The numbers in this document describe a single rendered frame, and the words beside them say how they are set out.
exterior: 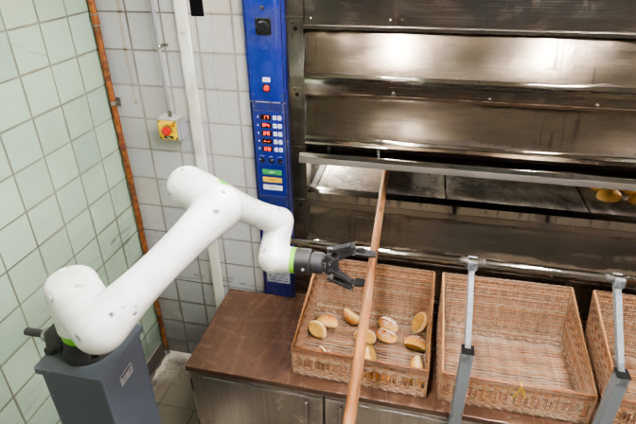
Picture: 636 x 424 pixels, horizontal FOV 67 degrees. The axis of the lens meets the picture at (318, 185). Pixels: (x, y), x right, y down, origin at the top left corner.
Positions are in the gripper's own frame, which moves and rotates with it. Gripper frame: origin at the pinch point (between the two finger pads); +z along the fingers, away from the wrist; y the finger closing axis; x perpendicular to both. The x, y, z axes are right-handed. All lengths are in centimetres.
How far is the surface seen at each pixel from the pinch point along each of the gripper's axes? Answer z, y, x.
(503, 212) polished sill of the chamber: 50, 3, -52
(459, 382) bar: 34, 39, 8
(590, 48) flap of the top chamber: 68, -65, -53
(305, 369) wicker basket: -25, 58, -4
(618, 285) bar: 83, 5, -13
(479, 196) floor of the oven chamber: 41, 2, -63
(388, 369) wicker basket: 9, 50, -3
